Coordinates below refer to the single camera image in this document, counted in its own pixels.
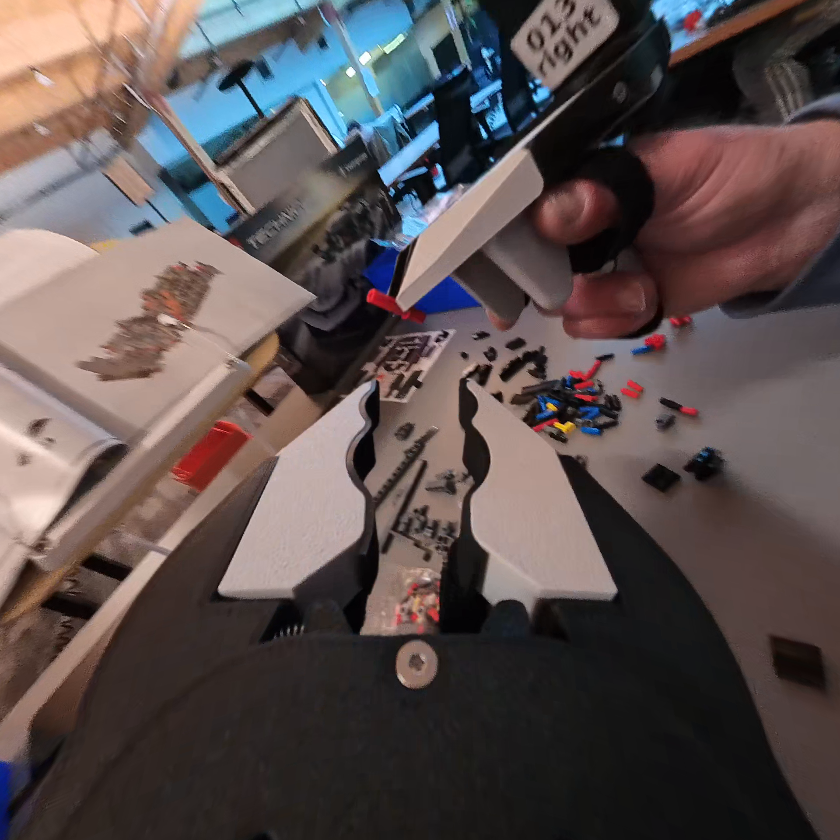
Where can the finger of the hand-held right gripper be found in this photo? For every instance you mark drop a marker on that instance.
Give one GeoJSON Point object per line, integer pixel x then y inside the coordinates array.
{"type": "Point", "coordinates": [472, 223]}

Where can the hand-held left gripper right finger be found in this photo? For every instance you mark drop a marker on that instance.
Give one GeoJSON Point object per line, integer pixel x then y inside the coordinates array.
{"type": "Point", "coordinates": [538, 525]}

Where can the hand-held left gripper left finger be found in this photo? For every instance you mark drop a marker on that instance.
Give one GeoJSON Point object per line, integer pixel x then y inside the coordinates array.
{"type": "Point", "coordinates": [295, 525]}

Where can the red lego pin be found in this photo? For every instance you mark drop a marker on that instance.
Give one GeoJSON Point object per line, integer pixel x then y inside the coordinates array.
{"type": "Point", "coordinates": [380, 298]}

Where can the pile of coloured lego pins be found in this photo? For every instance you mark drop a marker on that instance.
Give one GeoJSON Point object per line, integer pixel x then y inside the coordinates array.
{"type": "Point", "coordinates": [564, 407]}

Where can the black lego plate assembly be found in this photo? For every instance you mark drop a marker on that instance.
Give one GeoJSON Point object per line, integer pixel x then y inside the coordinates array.
{"type": "Point", "coordinates": [703, 464]}

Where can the black flat lego plate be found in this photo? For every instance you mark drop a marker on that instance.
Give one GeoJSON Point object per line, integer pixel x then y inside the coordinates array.
{"type": "Point", "coordinates": [661, 478]}

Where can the clear bag of lego pieces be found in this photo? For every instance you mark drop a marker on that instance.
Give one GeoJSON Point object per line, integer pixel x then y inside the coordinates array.
{"type": "Point", "coordinates": [410, 600]}

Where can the black curved lego brick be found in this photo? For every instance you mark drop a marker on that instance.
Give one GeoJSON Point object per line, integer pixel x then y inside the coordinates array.
{"type": "Point", "coordinates": [796, 661]}

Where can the person's right hand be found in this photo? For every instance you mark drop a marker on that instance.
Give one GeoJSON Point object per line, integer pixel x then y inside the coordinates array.
{"type": "Point", "coordinates": [722, 210]}

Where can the blue storage bin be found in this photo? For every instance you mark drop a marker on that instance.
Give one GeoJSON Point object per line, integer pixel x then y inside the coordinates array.
{"type": "Point", "coordinates": [453, 295]}

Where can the red plastic bin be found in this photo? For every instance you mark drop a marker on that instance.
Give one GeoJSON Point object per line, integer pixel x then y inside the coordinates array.
{"type": "Point", "coordinates": [210, 456]}

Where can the cluster of dark grey pieces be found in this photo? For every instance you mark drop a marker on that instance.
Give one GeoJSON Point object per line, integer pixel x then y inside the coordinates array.
{"type": "Point", "coordinates": [420, 525]}

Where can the sticker sheet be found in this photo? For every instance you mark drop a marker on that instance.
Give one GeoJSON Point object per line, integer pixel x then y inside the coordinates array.
{"type": "Point", "coordinates": [407, 361]}

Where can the white book stand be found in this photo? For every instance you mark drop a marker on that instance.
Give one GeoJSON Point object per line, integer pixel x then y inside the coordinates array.
{"type": "Point", "coordinates": [197, 407]}

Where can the dark printed cardboard box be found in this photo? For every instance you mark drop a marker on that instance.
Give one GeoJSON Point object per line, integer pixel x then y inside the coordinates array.
{"type": "Point", "coordinates": [308, 216]}

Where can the framed screen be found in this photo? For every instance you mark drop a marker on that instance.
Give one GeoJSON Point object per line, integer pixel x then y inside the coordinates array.
{"type": "Point", "coordinates": [282, 144]}

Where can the black floor lamp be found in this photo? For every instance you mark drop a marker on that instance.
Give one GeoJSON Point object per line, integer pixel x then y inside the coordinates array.
{"type": "Point", "coordinates": [244, 67]}

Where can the open instruction booklet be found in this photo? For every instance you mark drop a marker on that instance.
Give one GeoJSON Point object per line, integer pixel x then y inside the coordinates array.
{"type": "Point", "coordinates": [98, 295]}

